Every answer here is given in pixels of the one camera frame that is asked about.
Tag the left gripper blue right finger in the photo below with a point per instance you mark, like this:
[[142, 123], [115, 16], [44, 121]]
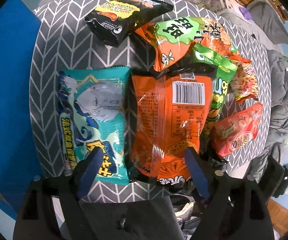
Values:
[[198, 172]]

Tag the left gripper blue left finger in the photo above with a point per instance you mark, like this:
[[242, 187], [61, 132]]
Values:
[[87, 171]]

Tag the red ring snack bag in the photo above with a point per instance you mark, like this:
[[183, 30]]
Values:
[[233, 132]]

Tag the teal anime snack bag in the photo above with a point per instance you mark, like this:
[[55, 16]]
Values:
[[91, 114]]

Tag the orange barcode snack bag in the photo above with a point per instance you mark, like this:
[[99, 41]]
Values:
[[171, 112]]

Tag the red yellow stick snack bag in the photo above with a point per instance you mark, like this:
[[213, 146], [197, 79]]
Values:
[[244, 83]]

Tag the green pea snack bag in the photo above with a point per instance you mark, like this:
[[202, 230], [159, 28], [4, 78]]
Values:
[[225, 72]]

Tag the black snack bag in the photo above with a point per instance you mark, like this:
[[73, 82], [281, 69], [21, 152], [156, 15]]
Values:
[[112, 21]]

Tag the orange green noodle snack bag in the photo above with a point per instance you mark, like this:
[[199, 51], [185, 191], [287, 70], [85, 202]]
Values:
[[172, 39]]

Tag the blue edged cardboard box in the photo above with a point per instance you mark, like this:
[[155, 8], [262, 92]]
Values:
[[19, 162]]

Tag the grey chevron tablecloth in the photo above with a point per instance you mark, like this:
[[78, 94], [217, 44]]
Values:
[[65, 42]]

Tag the grey bed blanket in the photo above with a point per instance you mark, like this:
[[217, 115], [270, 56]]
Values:
[[269, 30]]

